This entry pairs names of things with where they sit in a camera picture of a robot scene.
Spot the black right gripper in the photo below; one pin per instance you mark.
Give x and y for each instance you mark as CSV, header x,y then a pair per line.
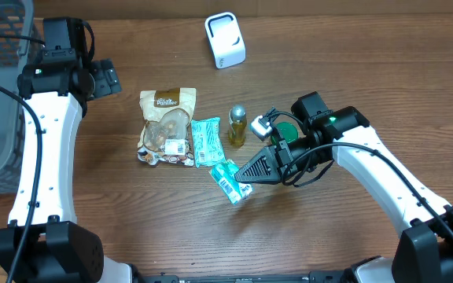
x,y
276,158

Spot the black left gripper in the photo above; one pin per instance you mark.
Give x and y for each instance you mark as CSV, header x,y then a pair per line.
x,y
106,77

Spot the green tissue pack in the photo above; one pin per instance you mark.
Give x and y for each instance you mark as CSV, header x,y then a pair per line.
x,y
223,174

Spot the green white Knorr jar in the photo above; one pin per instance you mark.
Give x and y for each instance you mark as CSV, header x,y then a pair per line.
x,y
283,131

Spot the teal wet wipes packet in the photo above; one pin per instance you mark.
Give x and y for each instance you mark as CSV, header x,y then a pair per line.
x,y
207,146

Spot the yellow Vim bottle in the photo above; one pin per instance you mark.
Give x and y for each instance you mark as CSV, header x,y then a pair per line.
x,y
237,125

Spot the brown white snack bag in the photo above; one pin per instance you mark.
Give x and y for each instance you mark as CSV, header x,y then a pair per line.
x,y
165,135

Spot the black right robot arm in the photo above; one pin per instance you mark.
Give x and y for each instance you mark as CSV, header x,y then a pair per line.
x,y
422,219

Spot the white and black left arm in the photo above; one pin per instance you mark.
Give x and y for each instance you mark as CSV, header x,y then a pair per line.
x,y
42,241

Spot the white barcode scanner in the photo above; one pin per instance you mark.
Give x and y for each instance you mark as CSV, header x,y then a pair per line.
x,y
225,39

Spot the grey plastic mesh basket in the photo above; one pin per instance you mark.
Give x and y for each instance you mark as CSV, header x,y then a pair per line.
x,y
16,18

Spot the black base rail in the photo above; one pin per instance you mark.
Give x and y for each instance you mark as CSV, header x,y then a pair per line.
x,y
242,279

